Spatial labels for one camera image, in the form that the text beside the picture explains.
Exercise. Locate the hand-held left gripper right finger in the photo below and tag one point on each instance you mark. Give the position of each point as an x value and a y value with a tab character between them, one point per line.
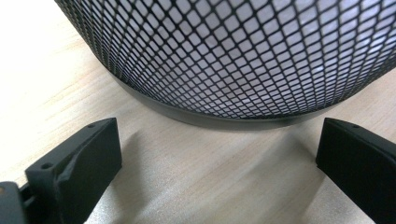
361	168

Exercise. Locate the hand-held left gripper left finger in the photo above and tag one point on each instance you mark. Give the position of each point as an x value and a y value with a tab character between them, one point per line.
77	174

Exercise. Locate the metal mesh trash bin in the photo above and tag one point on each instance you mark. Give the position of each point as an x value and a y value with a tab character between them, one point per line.
218	119

